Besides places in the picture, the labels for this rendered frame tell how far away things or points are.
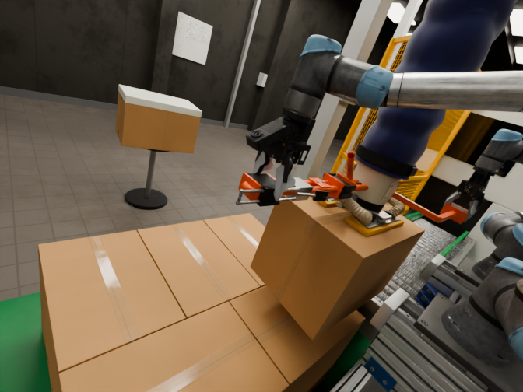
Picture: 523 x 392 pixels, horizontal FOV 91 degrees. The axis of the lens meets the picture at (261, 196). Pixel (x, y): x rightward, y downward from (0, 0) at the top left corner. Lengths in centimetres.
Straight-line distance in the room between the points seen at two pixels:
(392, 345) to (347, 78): 73
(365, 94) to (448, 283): 96
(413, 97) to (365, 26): 180
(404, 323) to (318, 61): 71
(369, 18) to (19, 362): 291
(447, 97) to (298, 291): 76
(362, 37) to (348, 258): 189
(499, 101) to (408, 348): 64
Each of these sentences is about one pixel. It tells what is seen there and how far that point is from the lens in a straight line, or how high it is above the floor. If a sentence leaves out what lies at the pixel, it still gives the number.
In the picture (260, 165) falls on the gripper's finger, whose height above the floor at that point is 125.
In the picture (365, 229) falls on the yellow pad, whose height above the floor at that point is 109.
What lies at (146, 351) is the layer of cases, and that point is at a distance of 107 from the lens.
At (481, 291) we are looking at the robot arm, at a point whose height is 117.
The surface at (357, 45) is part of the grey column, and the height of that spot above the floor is 188.
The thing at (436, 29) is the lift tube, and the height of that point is 173.
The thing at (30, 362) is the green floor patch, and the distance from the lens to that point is 176.
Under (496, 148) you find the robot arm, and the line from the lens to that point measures 129.
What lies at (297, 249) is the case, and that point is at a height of 93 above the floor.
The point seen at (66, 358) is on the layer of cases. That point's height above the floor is 54.
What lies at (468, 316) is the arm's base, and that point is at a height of 110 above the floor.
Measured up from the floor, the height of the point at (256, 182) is 122.
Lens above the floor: 145
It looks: 24 degrees down
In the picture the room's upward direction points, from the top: 19 degrees clockwise
